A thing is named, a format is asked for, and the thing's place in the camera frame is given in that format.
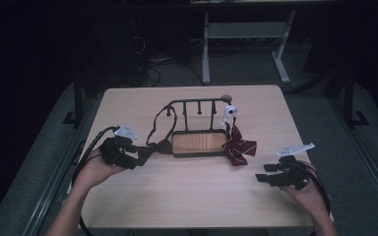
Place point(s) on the person's right hand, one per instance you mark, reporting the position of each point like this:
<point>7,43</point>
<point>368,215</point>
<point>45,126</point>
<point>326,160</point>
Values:
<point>310,196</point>

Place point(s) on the person's left hand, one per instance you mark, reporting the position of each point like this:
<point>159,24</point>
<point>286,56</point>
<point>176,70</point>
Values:
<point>95,172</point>

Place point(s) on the black bow tie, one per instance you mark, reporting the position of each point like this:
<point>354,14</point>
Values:
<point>164,147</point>

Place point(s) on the small grey round pad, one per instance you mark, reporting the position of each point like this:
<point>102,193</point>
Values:
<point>226,97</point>

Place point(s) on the black hook rack wooden base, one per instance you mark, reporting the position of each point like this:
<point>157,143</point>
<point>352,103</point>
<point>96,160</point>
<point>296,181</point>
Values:
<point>200,143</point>

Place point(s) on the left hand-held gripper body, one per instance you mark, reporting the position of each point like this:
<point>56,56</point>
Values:
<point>118,154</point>

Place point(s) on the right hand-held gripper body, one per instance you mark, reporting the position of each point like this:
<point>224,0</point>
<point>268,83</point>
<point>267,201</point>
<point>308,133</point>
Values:
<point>292,177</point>

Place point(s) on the white metal desk frame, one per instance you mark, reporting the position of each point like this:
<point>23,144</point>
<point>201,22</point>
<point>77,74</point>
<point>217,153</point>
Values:
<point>246,30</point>

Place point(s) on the black metal stand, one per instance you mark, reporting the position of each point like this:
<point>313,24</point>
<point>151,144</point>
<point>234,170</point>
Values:
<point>77,105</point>
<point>349,105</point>

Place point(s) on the metal frame rail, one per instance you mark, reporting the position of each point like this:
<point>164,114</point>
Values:
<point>364,150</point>
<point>46,190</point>

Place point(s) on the dark red striped bow tie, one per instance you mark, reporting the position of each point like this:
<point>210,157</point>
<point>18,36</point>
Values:
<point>239,149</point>

